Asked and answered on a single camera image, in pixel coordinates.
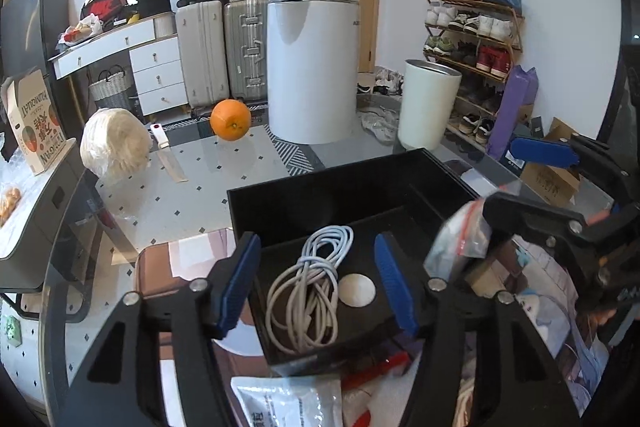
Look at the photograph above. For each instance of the cardboard box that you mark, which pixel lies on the cardboard box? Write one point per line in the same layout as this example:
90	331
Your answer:
550	179

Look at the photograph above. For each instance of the bamboo shoe rack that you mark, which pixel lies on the bamboo shoe rack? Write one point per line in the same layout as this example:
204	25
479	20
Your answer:
515	39

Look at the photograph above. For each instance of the white suitcase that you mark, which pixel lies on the white suitcase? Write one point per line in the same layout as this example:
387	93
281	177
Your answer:
202	54

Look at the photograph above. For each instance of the clear zip bag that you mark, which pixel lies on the clear zip bag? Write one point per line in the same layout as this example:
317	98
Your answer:
450	247

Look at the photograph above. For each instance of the grey side table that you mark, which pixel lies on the grey side table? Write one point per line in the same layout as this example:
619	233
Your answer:
45	217

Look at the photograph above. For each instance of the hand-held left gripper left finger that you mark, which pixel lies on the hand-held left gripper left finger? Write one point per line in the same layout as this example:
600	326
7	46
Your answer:
235	287

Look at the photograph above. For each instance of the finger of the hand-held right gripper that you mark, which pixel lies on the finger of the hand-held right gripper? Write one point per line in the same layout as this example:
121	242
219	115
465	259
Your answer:
530	217
540	152

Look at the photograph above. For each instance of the orange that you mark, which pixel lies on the orange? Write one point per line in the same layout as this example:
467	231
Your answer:
230	119

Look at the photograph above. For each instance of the bag of small oranges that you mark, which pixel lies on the bag of small oranges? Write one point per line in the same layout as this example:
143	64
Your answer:
10	204

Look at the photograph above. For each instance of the white desk with drawers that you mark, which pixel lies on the white desk with drawers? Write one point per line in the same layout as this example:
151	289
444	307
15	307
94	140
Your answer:
155	72

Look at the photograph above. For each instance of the black storage box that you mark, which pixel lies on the black storage box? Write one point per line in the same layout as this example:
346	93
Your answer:
300	202

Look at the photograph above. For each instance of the white tumbler cup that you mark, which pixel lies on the white tumbler cup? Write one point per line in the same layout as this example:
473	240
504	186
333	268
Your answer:
425	107

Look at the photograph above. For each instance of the dark refrigerator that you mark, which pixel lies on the dark refrigerator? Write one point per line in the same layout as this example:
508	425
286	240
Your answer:
35	22

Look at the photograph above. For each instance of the white round disc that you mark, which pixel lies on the white round disc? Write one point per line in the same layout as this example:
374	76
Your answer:
357	290

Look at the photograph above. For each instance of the printed fruit carton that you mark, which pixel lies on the printed fruit carton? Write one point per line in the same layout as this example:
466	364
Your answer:
42	132

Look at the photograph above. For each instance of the large white cylindrical appliance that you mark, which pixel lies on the large white cylindrical appliance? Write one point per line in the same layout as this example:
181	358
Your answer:
312	67

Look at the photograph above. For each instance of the wrapped napa cabbage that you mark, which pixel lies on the wrapped napa cabbage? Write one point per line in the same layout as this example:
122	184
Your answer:
115	144

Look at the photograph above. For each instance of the silver suitcase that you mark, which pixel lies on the silver suitcase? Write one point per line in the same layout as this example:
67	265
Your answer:
246	52

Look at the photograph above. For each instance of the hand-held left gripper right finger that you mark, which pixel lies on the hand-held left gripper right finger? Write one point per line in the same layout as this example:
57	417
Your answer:
395	287

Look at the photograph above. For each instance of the shoe rack with shoes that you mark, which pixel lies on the shoe rack with shoes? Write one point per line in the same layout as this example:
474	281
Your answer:
492	59

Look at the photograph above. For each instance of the woven basket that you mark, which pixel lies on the woven basket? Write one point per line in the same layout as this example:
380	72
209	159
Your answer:
112	89

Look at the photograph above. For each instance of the plastic bag of food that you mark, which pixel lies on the plastic bag of food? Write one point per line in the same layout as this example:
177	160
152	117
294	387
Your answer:
80	29

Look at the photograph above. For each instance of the red and black bag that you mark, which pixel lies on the red and black bag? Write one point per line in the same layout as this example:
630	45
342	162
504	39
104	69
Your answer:
102	4

